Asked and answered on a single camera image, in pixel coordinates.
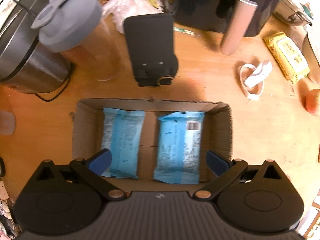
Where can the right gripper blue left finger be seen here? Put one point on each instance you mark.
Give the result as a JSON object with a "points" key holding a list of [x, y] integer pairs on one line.
{"points": [[90, 171]]}

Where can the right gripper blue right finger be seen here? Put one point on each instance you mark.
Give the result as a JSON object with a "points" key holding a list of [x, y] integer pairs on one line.
{"points": [[227, 172]]}

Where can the blue wipes pack with barcode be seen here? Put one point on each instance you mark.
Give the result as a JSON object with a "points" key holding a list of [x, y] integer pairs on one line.
{"points": [[178, 156]]}

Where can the open cardboard box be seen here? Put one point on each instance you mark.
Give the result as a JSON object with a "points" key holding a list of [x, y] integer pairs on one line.
{"points": [[217, 136]]}

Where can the small translucent plastic cup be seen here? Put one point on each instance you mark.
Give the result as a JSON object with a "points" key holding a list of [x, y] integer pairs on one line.
{"points": [[7, 123]]}

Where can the white elastic band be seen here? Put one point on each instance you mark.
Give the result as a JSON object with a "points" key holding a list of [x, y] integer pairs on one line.
{"points": [[252, 79]]}

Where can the red apple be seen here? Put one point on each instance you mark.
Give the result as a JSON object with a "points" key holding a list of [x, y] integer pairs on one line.
{"points": [[312, 102]]}

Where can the yellow wet wipes pack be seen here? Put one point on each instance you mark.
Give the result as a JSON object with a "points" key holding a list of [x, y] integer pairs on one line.
{"points": [[289, 57]]}

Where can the black phone stand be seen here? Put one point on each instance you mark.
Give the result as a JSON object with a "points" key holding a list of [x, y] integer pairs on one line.
{"points": [[150, 43]]}

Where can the wrapped chopsticks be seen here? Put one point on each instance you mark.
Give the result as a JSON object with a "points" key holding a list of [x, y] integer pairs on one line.
{"points": [[185, 31]]}

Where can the clear plastic jug grey lid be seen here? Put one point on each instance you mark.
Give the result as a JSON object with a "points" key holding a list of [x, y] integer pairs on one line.
{"points": [[75, 29]]}

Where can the black air fryer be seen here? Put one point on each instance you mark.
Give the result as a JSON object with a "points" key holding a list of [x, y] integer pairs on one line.
{"points": [[235, 19]]}

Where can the metal pot with clamp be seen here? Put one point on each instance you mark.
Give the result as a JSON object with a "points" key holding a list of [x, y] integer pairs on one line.
{"points": [[291, 12]]}

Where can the white printed plastic bag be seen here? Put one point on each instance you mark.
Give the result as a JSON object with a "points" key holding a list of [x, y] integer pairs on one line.
{"points": [[123, 9]]}

